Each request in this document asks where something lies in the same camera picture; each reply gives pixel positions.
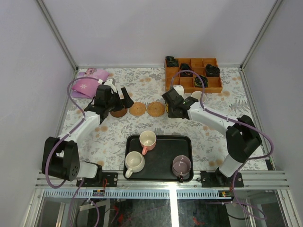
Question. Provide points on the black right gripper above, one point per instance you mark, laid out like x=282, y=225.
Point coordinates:
x=171, y=114

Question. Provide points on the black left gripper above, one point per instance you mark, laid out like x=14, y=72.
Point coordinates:
x=119, y=101

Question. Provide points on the yellow ceramic cup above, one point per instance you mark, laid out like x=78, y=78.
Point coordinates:
x=167, y=107

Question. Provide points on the brown wooden coaster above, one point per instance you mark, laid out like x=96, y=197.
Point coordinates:
x=119, y=114

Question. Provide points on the woven rattan coaster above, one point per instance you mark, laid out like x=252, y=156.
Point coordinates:
x=155, y=109
x=137, y=109

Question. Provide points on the light blue ceramic cup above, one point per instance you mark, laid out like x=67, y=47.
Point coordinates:
x=201, y=97

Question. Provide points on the pink ceramic cup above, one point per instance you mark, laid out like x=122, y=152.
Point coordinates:
x=148, y=141

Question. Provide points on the purple ceramic cup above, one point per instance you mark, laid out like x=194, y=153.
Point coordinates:
x=181, y=167

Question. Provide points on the cream white ceramic cup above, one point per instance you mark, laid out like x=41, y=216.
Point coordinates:
x=134, y=163

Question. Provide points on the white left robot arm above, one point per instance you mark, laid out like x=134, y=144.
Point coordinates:
x=61, y=154

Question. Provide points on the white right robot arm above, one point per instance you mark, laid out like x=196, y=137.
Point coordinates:
x=242, y=139

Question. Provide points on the rolled dark green sock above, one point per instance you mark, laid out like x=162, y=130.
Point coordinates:
x=199, y=80

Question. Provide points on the rolled dark sock with orange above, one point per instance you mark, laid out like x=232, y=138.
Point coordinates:
x=185, y=70

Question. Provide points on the orange wooden divider box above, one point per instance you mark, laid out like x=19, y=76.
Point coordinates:
x=198, y=68

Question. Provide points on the pink folded cloth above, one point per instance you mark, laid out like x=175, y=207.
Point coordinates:
x=86, y=88

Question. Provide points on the rolled dark sock top-left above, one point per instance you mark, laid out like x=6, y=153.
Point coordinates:
x=171, y=62

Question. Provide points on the rolled dark sock right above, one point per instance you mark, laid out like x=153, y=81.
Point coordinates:
x=212, y=71

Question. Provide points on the black plastic tray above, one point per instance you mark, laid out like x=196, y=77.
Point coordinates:
x=158, y=162

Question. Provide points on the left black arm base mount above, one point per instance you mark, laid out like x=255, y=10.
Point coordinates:
x=105, y=180

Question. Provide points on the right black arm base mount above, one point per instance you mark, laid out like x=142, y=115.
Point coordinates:
x=217, y=180

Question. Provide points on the aluminium front rail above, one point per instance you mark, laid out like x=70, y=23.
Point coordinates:
x=246, y=179

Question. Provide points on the blue slotted cable duct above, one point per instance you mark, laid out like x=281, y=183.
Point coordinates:
x=137, y=194

